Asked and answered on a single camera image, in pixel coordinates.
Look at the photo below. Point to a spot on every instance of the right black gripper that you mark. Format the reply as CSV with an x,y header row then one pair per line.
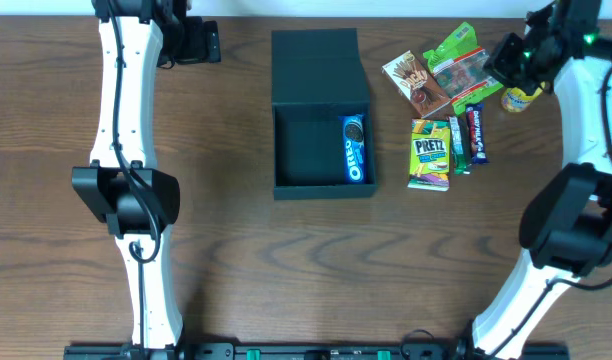
x,y
503,60

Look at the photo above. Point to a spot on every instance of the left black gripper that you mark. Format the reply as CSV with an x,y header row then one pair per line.
x,y
206,41

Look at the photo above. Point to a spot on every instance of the green clear snack bag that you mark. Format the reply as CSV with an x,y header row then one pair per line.
x,y
457,66

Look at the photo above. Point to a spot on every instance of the black gift box with lid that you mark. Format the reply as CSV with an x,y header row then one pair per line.
x,y
317,76

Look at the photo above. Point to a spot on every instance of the blue Oreo pack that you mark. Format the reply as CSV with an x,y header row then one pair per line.
x,y
354,148

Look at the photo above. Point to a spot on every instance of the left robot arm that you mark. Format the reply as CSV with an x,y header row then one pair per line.
x,y
122,185

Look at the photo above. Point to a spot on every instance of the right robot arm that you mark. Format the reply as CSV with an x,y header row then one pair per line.
x,y
566,230

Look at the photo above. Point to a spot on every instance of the yellow candy jar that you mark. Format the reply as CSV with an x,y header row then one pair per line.
x,y
515,100

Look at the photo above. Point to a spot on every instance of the purple Dairy Milk bar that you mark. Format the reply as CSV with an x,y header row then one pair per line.
x,y
475,125

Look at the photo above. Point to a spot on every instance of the green candy bar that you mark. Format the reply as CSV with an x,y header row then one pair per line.
x,y
459,149

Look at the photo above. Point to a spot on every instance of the brown Pocky box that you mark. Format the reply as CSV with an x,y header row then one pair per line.
x,y
416,84

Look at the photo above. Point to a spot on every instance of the green Pretz box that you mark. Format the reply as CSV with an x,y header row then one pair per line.
x,y
429,164

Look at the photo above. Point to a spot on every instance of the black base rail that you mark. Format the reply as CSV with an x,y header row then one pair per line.
x,y
229,351

